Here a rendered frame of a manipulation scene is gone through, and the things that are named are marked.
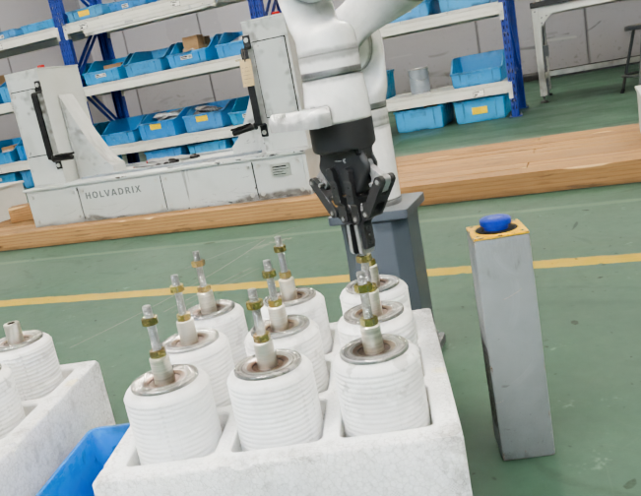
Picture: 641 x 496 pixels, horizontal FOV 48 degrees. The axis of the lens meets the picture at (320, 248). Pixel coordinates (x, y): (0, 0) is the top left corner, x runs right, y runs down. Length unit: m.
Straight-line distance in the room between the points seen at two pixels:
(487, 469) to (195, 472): 0.42
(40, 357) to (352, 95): 0.59
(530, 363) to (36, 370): 0.69
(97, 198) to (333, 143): 2.70
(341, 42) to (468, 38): 8.34
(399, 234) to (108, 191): 2.30
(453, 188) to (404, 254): 1.45
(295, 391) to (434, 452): 0.16
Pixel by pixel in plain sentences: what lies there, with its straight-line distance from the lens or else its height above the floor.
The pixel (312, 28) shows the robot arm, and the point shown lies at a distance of 0.83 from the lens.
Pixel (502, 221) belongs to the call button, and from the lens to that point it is 0.95.
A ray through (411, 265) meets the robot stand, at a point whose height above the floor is 0.19.
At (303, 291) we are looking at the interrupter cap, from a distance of 1.04.
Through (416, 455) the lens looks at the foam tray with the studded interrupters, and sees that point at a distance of 0.77.
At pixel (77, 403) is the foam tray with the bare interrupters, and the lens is 1.14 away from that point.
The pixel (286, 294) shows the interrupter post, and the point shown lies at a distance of 1.02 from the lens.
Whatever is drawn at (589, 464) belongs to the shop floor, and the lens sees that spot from 1.05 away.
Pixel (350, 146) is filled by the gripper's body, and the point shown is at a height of 0.46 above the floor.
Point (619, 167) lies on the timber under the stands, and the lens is 2.67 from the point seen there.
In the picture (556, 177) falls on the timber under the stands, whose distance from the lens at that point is 2.68.
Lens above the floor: 0.55
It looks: 13 degrees down
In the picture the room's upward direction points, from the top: 11 degrees counter-clockwise
